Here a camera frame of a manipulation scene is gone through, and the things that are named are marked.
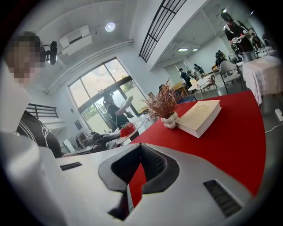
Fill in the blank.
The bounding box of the brown chair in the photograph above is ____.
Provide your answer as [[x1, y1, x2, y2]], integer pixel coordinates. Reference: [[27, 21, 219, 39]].
[[207, 75, 218, 90]]

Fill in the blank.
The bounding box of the large glass window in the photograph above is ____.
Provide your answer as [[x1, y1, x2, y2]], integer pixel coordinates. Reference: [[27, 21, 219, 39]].
[[68, 57, 148, 133]]

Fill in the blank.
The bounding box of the dried reddish plant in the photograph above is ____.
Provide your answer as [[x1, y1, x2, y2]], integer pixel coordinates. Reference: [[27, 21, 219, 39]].
[[140, 78, 180, 119]]

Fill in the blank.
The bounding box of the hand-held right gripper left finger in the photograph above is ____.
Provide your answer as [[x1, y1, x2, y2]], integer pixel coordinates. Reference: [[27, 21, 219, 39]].
[[56, 143, 142, 226]]

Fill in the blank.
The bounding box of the white ceiling curtain track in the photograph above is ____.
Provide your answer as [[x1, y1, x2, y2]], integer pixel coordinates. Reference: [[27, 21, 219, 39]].
[[45, 39, 134, 95]]

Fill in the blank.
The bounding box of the blue chair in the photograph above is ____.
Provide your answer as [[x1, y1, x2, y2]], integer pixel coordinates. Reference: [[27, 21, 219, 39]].
[[176, 89, 197, 104]]

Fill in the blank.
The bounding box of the white ceiling air conditioner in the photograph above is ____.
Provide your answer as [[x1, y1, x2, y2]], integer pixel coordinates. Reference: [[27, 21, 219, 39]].
[[59, 25, 93, 56]]

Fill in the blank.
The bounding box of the white power cable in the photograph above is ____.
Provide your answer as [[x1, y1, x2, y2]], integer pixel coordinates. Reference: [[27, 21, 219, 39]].
[[264, 122, 283, 134]]

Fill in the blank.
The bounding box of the grey upholstered chair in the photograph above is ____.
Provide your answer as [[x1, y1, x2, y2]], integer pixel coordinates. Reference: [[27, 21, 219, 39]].
[[219, 60, 247, 94]]

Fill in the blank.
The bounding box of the black balcony railing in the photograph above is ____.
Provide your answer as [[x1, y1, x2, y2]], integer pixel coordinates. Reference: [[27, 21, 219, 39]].
[[26, 103, 59, 119]]

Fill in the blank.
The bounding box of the white clothed table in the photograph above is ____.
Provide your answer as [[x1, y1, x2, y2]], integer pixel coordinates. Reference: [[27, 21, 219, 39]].
[[242, 55, 282, 105]]

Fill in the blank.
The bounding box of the person's head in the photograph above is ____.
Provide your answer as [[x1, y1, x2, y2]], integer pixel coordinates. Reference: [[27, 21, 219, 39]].
[[4, 30, 46, 84]]

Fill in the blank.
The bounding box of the cream hardcover book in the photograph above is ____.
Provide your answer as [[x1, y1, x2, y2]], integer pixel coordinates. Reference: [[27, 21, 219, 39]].
[[176, 99, 222, 139]]

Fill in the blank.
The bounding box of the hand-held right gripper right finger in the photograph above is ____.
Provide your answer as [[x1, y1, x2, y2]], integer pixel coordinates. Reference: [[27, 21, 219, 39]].
[[134, 143, 253, 226]]

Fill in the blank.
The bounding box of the person's left forearm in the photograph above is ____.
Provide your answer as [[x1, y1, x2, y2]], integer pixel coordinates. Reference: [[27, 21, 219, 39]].
[[61, 151, 80, 158]]

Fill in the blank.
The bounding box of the black head-mounted camera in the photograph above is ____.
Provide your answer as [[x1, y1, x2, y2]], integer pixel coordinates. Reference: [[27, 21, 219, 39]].
[[43, 41, 58, 66]]

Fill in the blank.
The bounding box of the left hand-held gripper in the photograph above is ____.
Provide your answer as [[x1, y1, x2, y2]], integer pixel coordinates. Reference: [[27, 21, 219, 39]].
[[76, 132, 122, 155]]

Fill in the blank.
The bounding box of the white bubble vase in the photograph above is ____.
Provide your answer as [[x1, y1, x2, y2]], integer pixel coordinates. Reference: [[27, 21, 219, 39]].
[[161, 111, 179, 129]]

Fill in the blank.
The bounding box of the white round plate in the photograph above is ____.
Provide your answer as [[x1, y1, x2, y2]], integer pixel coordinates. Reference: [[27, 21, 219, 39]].
[[115, 127, 139, 145]]

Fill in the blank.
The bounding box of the round white table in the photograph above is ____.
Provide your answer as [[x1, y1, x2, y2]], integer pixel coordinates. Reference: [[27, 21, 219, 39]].
[[187, 78, 216, 100]]

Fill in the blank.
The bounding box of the black mezzanine railing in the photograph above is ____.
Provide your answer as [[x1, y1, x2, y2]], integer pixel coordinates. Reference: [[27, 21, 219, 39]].
[[138, 0, 187, 63]]

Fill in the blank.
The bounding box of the red tablecloth table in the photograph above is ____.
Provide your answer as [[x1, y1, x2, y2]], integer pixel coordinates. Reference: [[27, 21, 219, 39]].
[[128, 90, 267, 208]]

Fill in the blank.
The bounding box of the yellow wooden table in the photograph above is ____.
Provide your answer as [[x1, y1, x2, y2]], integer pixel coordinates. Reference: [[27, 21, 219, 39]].
[[170, 81, 188, 97]]

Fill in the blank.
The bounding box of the person's black shirt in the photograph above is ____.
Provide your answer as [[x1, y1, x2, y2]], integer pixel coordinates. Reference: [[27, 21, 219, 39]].
[[16, 110, 65, 158]]

